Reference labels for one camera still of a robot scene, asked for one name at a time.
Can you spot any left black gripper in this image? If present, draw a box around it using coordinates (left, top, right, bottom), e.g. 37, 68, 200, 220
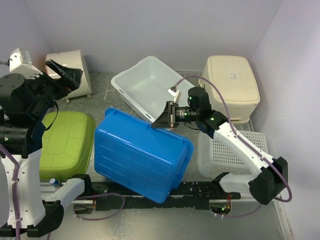
25, 57, 84, 118

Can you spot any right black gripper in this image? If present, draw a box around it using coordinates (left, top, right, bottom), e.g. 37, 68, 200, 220
151, 101, 199, 129

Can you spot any white plastic tub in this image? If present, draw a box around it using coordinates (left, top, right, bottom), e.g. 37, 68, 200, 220
111, 56, 183, 123

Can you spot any blue plastic tub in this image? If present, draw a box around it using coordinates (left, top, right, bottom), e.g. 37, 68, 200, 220
94, 107, 194, 204

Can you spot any green plastic tub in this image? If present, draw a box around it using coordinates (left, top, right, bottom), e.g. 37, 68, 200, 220
39, 111, 96, 181

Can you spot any white perforated basket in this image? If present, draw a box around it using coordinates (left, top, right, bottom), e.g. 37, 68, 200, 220
197, 130, 268, 179

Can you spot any large cream perforated basket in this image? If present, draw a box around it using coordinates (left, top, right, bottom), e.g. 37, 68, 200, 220
201, 55, 260, 124

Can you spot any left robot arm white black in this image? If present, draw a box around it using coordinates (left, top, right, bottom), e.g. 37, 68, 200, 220
0, 59, 94, 240

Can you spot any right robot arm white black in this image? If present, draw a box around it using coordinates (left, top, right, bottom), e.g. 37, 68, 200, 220
151, 86, 292, 205

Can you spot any cream cylindrical appliance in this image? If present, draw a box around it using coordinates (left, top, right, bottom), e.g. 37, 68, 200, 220
45, 50, 93, 103

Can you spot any small blue capped bottle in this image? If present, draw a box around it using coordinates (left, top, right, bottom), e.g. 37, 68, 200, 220
49, 178, 63, 188

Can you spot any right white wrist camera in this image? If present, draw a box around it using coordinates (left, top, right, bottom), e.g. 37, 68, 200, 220
167, 86, 181, 104

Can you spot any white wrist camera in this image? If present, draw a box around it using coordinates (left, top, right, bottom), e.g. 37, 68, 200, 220
167, 86, 181, 104
9, 48, 43, 79

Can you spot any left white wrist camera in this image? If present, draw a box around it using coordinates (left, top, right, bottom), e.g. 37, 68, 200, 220
9, 48, 43, 79

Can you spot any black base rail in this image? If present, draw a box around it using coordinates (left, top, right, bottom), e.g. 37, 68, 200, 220
62, 181, 242, 212

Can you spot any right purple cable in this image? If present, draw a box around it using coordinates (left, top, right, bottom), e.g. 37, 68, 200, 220
171, 75, 293, 219

